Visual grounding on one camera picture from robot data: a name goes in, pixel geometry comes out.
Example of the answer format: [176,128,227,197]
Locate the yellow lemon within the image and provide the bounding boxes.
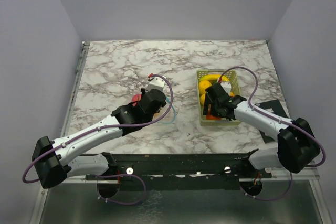
[198,80,212,95]
[199,93,206,106]

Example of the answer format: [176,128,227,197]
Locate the red apple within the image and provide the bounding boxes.
[131,94,142,106]

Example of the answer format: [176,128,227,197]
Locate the yellow banana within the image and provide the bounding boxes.
[199,74,230,82]

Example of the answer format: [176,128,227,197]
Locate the pale green plastic basket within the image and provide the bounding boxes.
[196,69,241,126]

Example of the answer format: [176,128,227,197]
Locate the orange tangerine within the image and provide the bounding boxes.
[206,106,222,120]

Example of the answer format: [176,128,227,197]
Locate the clear zip top bag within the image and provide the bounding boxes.
[157,97,177,124]

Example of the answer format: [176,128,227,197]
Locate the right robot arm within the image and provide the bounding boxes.
[203,83,321,177]

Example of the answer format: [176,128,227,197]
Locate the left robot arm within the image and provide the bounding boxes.
[31,89,166,189]

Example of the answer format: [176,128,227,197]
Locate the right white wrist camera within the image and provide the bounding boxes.
[217,76,234,96]

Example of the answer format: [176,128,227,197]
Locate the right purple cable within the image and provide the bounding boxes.
[217,66,327,201]

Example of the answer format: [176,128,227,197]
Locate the purple cable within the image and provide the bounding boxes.
[21,74,174,206]
[217,66,327,201]

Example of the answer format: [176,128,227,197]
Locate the left aluminium side rail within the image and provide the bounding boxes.
[60,41,91,137]

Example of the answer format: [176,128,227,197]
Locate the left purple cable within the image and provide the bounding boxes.
[21,74,174,206]

